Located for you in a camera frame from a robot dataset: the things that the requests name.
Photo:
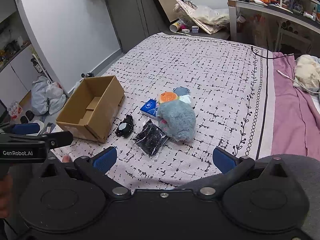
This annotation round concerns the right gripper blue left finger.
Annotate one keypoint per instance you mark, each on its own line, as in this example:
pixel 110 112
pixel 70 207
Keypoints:
pixel 95 169

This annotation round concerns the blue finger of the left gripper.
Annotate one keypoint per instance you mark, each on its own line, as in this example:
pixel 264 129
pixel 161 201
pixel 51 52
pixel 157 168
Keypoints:
pixel 25 129

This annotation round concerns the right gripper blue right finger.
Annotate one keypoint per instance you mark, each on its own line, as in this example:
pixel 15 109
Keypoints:
pixel 233 170

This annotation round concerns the grey plush mouse toy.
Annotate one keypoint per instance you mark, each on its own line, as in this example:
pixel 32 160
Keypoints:
pixel 177 120

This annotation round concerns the white plastic-wrapped soft bundle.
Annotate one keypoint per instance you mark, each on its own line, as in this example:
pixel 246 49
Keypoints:
pixel 185 98

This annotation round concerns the person's left hand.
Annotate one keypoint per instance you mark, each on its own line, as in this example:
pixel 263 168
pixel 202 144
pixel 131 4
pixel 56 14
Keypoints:
pixel 14 184

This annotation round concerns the white plastic bags pile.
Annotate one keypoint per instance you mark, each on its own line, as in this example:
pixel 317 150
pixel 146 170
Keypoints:
pixel 46 97

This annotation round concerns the black scrunchie with white centre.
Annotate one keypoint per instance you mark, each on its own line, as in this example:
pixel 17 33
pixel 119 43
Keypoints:
pixel 125 128

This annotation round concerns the brown cardboard box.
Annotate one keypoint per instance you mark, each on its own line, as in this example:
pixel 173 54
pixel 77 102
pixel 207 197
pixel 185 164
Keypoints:
pixel 92 108

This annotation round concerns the black item in clear bag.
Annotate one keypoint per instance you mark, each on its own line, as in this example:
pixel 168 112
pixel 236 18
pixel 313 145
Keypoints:
pixel 150 139

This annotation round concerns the pink bed sheet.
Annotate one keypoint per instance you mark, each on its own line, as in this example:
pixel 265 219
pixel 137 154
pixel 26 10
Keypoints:
pixel 296 119

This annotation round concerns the blue tissue packet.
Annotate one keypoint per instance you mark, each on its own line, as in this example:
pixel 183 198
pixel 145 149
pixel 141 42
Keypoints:
pixel 150 109

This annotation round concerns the patterned white bed cover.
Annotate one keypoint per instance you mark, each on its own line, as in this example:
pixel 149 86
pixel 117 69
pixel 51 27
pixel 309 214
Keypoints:
pixel 232 94

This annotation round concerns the blue denim heart patch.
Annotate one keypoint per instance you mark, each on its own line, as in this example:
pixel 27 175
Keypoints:
pixel 181 91

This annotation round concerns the burger plush toy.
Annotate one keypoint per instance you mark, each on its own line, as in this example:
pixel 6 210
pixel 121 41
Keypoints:
pixel 167 97

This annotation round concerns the cream floral blanket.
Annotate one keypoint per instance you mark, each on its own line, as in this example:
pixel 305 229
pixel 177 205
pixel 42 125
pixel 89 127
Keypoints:
pixel 307 73

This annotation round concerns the small purple box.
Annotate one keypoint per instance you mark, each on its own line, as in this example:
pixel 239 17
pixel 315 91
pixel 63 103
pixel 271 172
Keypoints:
pixel 194 29

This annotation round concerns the patterned tote bag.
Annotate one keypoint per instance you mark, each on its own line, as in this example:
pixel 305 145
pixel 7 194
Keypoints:
pixel 209 20

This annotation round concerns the dark grey wardrobe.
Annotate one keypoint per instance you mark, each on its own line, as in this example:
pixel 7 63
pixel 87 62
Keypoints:
pixel 136 20

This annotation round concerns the white desk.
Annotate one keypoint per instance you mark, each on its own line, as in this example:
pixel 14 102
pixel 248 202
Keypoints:
pixel 265 26

